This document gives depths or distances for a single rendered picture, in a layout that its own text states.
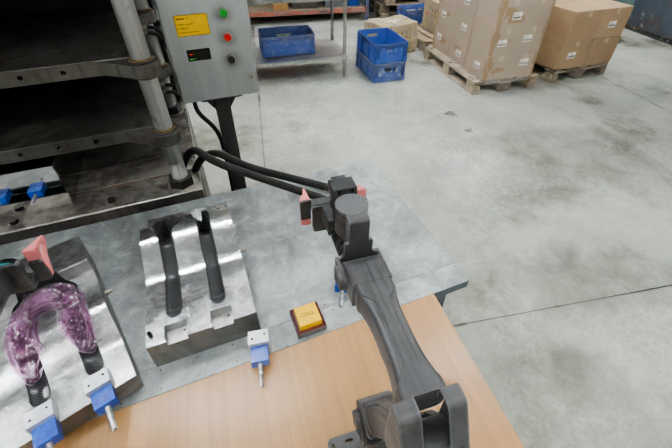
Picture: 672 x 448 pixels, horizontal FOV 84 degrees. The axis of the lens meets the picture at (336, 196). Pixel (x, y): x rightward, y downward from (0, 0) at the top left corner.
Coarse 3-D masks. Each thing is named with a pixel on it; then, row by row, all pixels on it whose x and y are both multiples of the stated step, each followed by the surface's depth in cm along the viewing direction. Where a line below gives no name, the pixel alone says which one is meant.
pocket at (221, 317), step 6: (228, 306) 95; (210, 312) 94; (216, 312) 95; (222, 312) 96; (228, 312) 96; (216, 318) 95; (222, 318) 95; (228, 318) 95; (216, 324) 94; (222, 324) 94; (228, 324) 92
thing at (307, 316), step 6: (300, 306) 101; (306, 306) 101; (312, 306) 101; (294, 312) 100; (300, 312) 99; (306, 312) 99; (312, 312) 99; (318, 312) 99; (300, 318) 98; (306, 318) 98; (312, 318) 98; (318, 318) 98; (300, 324) 96; (306, 324) 96; (312, 324) 97; (318, 324) 98
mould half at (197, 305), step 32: (192, 224) 111; (224, 224) 112; (160, 256) 105; (192, 256) 106; (224, 256) 108; (160, 288) 100; (192, 288) 99; (160, 320) 91; (192, 320) 91; (256, 320) 95; (160, 352) 89; (192, 352) 93
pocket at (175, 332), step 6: (174, 324) 91; (180, 324) 92; (186, 324) 93; (168, 330) 92; (174, 330) 92; (180, 330) 92; (186, 330) 92; (168, 336) 91; (174, 336) 91; (180, 336) 91; (186, 336) 91; (168, 342) 90; (174, 342) 89
